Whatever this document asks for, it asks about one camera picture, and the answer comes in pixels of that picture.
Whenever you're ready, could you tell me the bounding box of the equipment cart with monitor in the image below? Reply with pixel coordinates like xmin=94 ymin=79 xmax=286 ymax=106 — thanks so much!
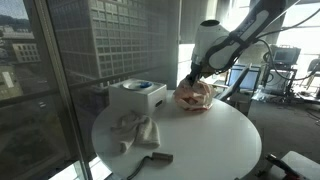
xmin=262 ymin=45 xmax=301 ymax=97

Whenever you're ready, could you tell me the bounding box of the white towel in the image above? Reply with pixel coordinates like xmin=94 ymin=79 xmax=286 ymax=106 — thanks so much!
xmin=110 ymin=112 xmax=161 ymax=153

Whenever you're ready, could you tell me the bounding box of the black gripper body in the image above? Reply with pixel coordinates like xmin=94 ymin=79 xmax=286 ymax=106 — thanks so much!
xmin=185 ymin=69 xmax=201 ymax=86

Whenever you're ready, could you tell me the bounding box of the white box appliance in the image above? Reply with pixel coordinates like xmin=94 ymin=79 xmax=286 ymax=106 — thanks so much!
xmin=109 ymin=78 xmax=167 ymax=115

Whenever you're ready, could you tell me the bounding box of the blue white bowl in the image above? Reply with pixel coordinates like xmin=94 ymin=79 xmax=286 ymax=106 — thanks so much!
xmin=123 ymin=80 xmax=153 ymax=91

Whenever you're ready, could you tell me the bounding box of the red black tool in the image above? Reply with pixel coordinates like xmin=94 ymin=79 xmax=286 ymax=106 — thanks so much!
xmin=265 ymin=154 xmax=301 ymax=180

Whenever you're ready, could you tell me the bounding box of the white stand platform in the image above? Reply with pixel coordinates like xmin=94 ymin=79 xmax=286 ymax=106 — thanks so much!
xmin=268 ymin=151 xmax=320 ymax=180

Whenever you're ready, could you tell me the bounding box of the office chair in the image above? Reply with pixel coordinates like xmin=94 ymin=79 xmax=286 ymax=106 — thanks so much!
xmin=301 ymin=58 xmax=320 ymax=84

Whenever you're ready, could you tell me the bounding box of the wooden armchair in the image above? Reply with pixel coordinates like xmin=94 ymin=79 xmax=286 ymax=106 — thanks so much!
xmin=215 ymin=64 xmax=261 ymax=116

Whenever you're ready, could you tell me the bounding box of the black cable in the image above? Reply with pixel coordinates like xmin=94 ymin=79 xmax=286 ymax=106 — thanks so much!
xmin=125 ymin=155 xmax=155 ymax=180

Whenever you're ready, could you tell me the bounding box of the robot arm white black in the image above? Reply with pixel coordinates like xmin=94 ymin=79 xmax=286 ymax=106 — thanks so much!
xmin=186 ymin=0 xmax=300 ymax=85

